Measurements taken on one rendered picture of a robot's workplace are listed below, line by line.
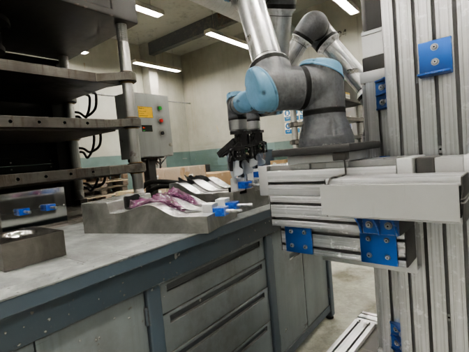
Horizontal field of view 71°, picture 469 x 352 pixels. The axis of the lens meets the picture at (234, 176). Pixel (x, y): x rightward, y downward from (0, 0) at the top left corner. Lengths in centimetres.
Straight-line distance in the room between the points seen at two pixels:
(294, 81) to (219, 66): 912
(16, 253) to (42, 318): 20
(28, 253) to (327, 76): 90
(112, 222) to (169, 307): 36
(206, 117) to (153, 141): 802
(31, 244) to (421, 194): 92
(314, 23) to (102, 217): 111
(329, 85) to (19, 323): 90
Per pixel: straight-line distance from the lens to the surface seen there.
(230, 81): 966
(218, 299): 129
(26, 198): 171
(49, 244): 103
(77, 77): 193
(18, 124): 174
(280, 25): 123
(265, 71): 88
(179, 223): 108
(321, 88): 92
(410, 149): 103
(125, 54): 201
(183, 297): 116
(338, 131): 91
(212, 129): 999
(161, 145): 220
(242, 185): 134
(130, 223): 119
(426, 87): 102
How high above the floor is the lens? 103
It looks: 3 degrees down
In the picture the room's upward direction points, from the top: 5 degrees counter-clockwise
